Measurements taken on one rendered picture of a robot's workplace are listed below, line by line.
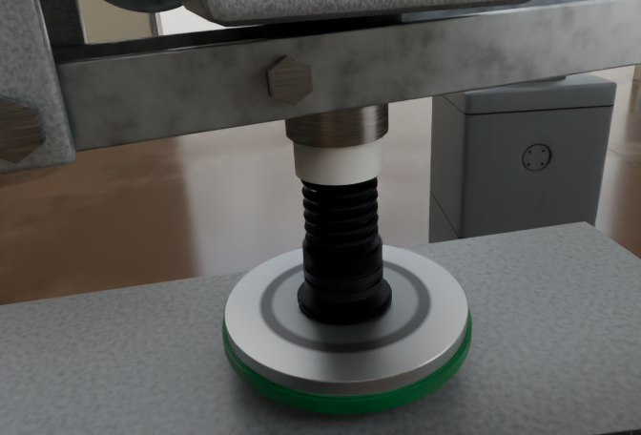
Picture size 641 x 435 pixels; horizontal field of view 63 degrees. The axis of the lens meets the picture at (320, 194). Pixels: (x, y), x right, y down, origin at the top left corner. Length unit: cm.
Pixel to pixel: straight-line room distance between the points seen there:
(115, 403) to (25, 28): 32
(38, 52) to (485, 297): 47
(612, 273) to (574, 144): 94
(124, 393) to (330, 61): 33
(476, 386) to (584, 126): 117
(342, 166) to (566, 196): 128
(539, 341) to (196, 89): 38
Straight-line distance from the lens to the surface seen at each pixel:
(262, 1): 27
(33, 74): 30
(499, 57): 39
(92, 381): 54
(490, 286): 61
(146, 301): 63
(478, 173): 151
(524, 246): 70
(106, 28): 568
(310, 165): 39
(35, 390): 55
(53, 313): 66
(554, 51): 42
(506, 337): 54
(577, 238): 74
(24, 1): 30
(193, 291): 63
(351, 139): 38
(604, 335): 57
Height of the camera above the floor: 114
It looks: 22 degrees down
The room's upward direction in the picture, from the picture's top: 3 degrees counter-clockwise
